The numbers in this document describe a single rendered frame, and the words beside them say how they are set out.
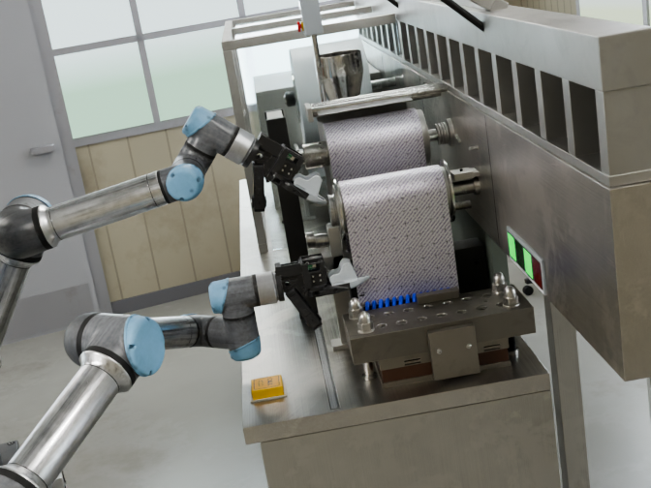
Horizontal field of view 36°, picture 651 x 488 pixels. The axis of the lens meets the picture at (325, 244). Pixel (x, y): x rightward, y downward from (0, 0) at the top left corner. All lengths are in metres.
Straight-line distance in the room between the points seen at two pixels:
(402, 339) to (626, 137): 0.85
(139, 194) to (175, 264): 3.81
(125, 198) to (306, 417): 0.60
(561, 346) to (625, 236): 1.14
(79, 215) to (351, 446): 0.76
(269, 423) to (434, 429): 0.35
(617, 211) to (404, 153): 1.09
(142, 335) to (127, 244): 3.93
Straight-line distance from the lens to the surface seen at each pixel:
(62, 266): 5.83
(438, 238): 2.31
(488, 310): 2.21
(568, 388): 2.68
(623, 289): 1.53
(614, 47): 1.46
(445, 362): 2.18
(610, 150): 1.48
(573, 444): 2.75
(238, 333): 2.30
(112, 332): 1.98
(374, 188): 2.28
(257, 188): 2.29
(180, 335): 2.31
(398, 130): 2.50
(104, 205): 2.17
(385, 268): 2.31
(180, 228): 5.92
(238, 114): 3.25
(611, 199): 1.49
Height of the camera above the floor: 1.82
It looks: 16 degrees down
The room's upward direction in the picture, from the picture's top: 9 degrees counter-clockwise
